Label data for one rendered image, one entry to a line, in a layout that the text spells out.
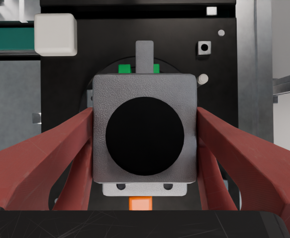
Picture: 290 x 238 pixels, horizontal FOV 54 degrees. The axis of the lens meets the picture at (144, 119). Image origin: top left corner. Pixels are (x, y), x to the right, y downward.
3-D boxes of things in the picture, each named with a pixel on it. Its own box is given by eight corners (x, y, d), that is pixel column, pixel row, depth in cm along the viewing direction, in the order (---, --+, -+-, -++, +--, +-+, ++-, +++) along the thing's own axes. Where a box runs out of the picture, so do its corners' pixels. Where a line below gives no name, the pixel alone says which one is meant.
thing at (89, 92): (102, 108, 33) (100, 107, 31) (89, 108, 33) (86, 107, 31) (102, 90, 33) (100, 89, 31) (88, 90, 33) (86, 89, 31)
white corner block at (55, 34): (80, 59, 37) (73, 51, 33) (45, 59, 37) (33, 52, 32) (80, 22, 37) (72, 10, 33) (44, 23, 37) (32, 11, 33)
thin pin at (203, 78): (191, 92, 33) (208, 82, 24) (184, 93, 33) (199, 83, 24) (191, 86, 33) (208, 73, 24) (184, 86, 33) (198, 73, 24)
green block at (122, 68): (132, 83, 33) (130, 76, 28) (121, 83, 33) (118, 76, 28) (132, 72, 33) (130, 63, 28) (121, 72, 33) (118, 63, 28)
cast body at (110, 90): (180, 185, 18) (204, 222, 11) (108, 185, 18) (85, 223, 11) (179, 49, 18) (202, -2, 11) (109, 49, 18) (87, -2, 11)
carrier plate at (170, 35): (235, 209, 37) (241, 215, 34) (46, 212, 36) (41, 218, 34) (232, 22, 37) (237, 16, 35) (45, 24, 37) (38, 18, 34)
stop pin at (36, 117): (52, 123, 39) (41, 123, 35) (43, 123, 39) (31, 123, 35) (51, 113, 39) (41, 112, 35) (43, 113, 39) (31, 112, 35)
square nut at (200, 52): (209, 55, 35) (211, 54, 34) (196, 56, 35) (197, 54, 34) (209, 43, 35) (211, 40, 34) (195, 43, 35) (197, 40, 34)
